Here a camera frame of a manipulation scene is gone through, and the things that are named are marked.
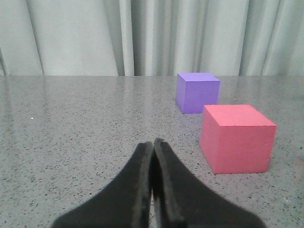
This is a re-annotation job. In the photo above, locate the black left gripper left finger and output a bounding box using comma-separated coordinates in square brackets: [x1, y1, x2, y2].
[52, 142, 152, 228]

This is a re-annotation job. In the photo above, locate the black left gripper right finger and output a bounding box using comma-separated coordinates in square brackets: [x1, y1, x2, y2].
[152, 138, 265, 228]

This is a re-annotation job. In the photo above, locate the red foam cube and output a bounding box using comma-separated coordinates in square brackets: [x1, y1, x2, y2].
[199, 104, 276, 174]

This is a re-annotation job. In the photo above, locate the purple foam cube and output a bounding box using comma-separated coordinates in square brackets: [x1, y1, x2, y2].
[175, 73, 220, 114]

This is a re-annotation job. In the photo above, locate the pale green curtain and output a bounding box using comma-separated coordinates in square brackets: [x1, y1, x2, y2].
[0, 0, 304, 76]

